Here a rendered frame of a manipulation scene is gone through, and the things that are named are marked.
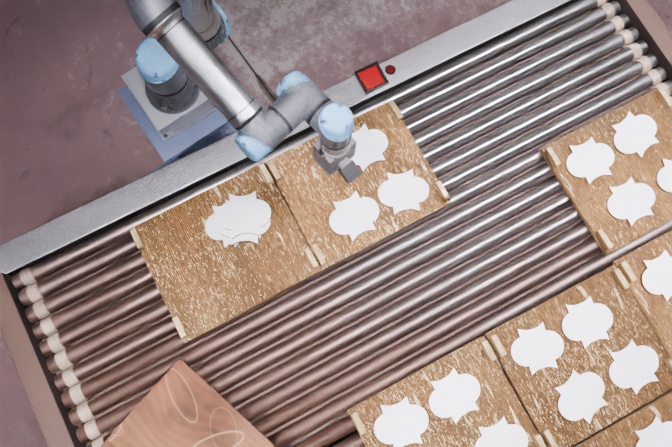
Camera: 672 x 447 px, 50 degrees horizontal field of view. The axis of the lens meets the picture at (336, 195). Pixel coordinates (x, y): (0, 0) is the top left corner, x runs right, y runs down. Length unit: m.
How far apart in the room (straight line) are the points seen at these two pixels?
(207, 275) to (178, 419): 0.38
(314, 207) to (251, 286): 0.28
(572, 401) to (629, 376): 0.17
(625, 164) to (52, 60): 2.35
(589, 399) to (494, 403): 0.25
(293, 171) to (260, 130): 0.49
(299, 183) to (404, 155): 0.31
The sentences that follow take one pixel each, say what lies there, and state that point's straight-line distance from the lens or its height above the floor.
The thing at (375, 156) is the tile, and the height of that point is 0.95.
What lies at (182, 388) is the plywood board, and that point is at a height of 1.04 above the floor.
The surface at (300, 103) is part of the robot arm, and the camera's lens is 1.59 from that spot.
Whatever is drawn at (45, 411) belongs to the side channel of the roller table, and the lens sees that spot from 2.05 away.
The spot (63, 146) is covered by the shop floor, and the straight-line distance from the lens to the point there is 3.22.
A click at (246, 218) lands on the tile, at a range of 1.96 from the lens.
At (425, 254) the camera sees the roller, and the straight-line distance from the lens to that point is 2.02.
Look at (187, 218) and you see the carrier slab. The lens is 2.03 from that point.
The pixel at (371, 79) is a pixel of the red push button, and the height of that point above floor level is 0.93.
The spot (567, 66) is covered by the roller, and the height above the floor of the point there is 0.92.
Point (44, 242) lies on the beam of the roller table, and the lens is 2.14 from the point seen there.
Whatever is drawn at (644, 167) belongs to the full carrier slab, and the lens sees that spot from 2.25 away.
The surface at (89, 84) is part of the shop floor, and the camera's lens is 3.29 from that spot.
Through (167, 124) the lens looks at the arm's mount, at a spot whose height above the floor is 0.96.
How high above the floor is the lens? 2.89
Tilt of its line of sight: 75 degrees down
